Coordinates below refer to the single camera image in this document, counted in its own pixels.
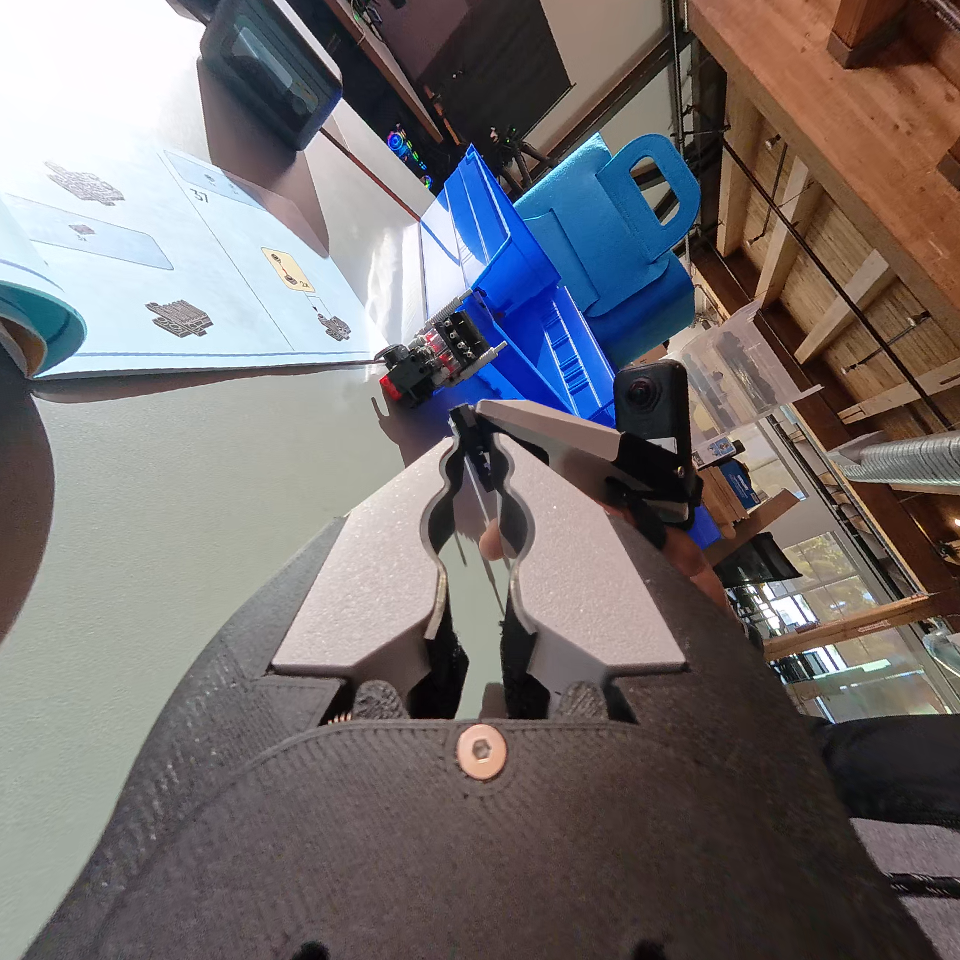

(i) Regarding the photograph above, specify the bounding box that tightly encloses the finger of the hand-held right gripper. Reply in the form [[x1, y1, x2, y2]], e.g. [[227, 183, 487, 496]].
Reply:
[[476, 399, 624, 460], [491, 423, 612, 492]]

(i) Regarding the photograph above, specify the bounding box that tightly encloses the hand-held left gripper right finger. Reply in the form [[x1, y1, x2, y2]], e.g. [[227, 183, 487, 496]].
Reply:
[[489, 433, 690, 715]]

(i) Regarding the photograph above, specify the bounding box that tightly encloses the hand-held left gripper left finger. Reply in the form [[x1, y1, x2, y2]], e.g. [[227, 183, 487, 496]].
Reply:
[[270, 435, 466, 702]]

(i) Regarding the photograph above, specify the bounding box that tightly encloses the black studded brick plate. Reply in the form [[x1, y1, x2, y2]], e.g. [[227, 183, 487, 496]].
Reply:
[[448, 405, 498, 489]]

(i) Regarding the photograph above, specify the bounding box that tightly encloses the toy brick truck model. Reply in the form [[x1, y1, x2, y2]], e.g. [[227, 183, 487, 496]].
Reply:
[[378, 288, 509, 410]]

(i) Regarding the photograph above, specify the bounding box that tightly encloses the wooden desk with black panel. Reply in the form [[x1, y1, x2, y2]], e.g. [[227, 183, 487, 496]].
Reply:
[[322, 0, 481, 151]]

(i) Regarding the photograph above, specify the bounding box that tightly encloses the clear plastic box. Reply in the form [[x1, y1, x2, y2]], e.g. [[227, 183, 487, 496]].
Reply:
[[667, 298, 824, 421]]

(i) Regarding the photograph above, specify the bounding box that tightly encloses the blue label carton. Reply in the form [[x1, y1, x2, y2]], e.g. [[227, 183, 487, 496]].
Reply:
[[693, 437, 762, 526]]

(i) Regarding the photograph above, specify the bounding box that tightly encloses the black flat screen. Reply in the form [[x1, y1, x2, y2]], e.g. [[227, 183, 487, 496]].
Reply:
[[712, 532, 802, 588]]

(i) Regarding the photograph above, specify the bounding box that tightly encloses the blue felt bag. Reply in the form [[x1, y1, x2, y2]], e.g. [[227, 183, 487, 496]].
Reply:
[[512, 132, 704, 370]]

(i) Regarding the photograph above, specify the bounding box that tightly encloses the black tripod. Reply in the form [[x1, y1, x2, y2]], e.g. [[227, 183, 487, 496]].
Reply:
[[487, 123, 549, 185]]

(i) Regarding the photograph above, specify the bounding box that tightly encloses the computer case with coloured fans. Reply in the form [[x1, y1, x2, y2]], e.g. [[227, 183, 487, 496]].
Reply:
[[384, 126, 438, 189]]

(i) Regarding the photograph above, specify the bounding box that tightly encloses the light blue instruction booklet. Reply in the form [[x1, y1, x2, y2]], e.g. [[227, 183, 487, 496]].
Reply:
[[0, 138, 380, 382]]

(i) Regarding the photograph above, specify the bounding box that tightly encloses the dark window shade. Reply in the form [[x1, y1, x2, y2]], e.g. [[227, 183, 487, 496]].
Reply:
[[416, 0, 575, 132]]

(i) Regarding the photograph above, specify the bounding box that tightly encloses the grey hoodie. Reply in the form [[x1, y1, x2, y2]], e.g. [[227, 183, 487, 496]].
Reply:
[[851, 817, 960, 960]]

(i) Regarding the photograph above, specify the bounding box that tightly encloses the dark grey cube device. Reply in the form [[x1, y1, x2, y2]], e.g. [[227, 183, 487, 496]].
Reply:
[[198, 0, 345, 150]]

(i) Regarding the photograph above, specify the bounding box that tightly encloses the silver ventilation duct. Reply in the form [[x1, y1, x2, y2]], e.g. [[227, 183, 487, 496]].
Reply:
[[825, 429, 960, 492]]

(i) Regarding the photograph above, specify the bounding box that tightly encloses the black white drawstring cord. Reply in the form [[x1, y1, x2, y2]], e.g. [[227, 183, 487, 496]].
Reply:
[[879, 871, 960, 899]]

